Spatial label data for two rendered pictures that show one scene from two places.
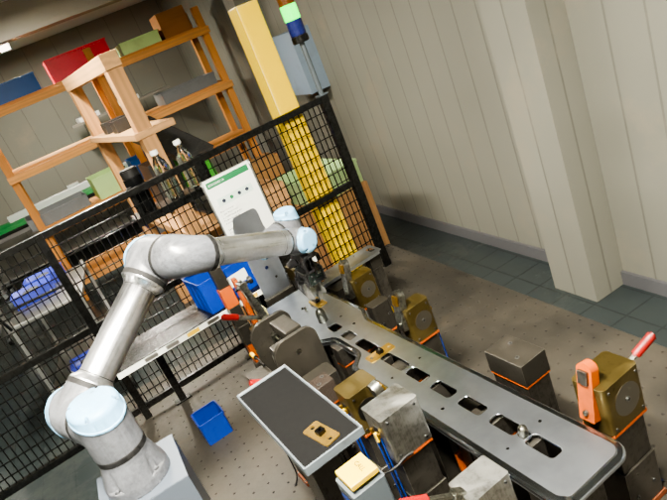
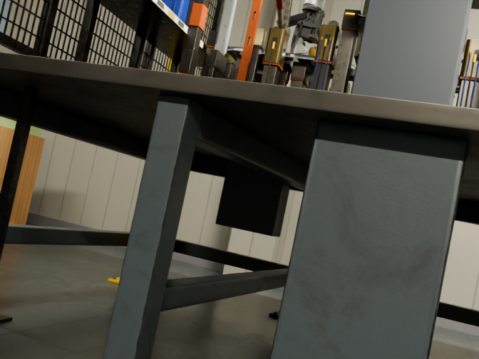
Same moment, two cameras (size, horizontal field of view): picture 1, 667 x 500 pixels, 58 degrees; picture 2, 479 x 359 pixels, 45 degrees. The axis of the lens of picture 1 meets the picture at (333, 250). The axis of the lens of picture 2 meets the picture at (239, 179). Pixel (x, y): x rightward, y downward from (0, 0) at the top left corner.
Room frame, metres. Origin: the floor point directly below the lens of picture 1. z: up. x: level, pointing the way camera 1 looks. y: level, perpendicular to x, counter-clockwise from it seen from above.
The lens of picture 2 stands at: (0.64, 1.82, 0.44)
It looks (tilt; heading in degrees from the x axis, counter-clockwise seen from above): 3 degrees up; 309
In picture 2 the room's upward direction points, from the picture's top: 12 degrees clockwise
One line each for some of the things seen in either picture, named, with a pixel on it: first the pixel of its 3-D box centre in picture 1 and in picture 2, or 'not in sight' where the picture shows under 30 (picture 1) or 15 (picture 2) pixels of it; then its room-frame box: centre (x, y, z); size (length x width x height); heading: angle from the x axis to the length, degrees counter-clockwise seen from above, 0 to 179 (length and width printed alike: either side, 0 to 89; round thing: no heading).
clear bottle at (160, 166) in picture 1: (164, 174); not in sight; (2.44, 0.50, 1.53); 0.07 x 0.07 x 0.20
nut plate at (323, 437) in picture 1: (320, 432); not in sight; (1.00, 0.16, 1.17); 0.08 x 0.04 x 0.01; 32
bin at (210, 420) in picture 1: (211, 423); not in sight; (1.87, 0.64, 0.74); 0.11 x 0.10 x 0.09; 22
